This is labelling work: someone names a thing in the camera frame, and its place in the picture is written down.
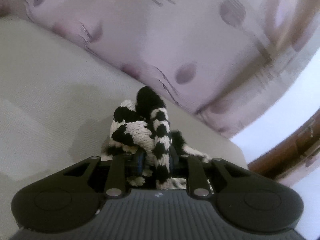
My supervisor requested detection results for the black white striped knit sweater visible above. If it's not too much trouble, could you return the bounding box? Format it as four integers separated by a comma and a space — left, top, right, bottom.
101, 86, 211, 190

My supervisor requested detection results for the grey fabric mattress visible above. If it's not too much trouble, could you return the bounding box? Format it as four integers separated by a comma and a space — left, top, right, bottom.
1, 17, 246, 239

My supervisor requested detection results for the pink leaf print curtain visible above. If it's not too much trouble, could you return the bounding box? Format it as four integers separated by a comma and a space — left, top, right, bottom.
5, 0, 319, 138

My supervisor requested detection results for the brown wooden furniture frame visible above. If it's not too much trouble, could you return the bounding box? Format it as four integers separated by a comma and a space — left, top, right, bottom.
248, 111, 319, 180

